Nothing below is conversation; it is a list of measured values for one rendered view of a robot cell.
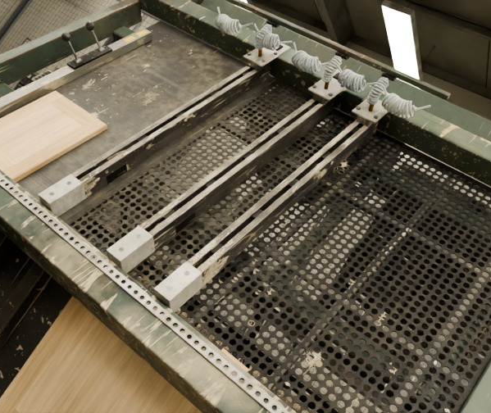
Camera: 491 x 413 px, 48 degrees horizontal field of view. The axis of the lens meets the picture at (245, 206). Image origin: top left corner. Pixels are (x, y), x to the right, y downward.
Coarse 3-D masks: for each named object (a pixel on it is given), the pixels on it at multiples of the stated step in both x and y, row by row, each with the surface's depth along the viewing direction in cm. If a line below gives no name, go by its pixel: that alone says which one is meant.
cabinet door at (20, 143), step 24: (48, 96) 214; (0, 120) 202; (24, 120) 203; (48, 120) 204; (72, 120) 204; (96, 120) 204; (0, 144) 194; (24, 144) 194; (48, 144) 195; (72, 144) 195; (0, 168) 185; (24, 168) 186
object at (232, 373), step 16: (0, 176) 177; (16, 192) 173; (32, 208) 168; (48, 224) 164; (80, 240) 161; (96, 256) 157; (112, 272) 154; (128, 288) 150; (144, 304) 147; (176, 320) 144; (192, 336) 141; (208, 352) 138; (240, 384) 132; (256, 400) 130; (272, 400) 130
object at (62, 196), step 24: (264, 48) 226; (288, 48) 227; (240, 72) 220; (264, 72) 226; (216, 96) 209; (240, 96) 221; (168, 120) 199; (192, 120) 204; (120, 144) 188; (144, 144) 189; (96, 168) 180; (120, 168) 186; (48, 192) 171; (72, 192) 173
